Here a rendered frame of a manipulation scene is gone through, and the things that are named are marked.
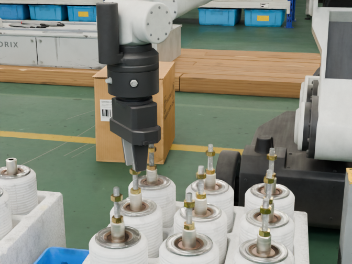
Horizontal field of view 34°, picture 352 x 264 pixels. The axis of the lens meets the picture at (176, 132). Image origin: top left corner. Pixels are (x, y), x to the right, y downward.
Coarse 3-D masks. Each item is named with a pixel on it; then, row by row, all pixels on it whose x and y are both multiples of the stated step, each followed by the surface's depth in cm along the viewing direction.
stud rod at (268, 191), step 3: (267, 171) 97; (270, 171) 97; (267, 174) 97; (270, 174) 97; (267, 177) 98; (270, 177) 97; (267, 186) 98; (270, 186) 98; (267, 189) 98; (270, 189) 98; (267, 192) 98; (270, 192) 98; (267, 195) 99; (270, 195) 99; (267, 198) 99; (270, 198) 99
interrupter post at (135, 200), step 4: (132, 196) 103; (136, 196) 103; (140, 196) 103; (132, 200) 103; (136, 200) 103; (140, 200) 103; (132, 204) 103; (136, 204) 103; (140, 204) 104; (132, 208) 104; (136, 208) 103; (140, 208) 104
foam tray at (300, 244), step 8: (176, 208) 122; (240, 208) 121; (240, 216) 117; (296, 216) 117; (304, 216) 117; (296, 224) 114; (304, 224) 114; (168, 232) 111; (232, 232) 110; (296, 232) 110; (304, 232) 110; (232, 240) 107; (296, 240) 107; (304, 240) 107; (232, 248) 104; (296, 248) 104; (304, 248) 104; (88, 256) 102; (232, 256) 102; (296, 256) 102; (304, 256) 102
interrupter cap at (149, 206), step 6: (144, 198) 108; (120, 204) 105; (126, 204) 105; (144, 204) 106; (150, 204) 105; (156, 204) 105; (120, 210) 103; (126, 210) 103; (132, 210) 104; (138, 210) 104; (144, 210) 103; (150, 210) 103; (132, 216) 101; (138, 216) 101
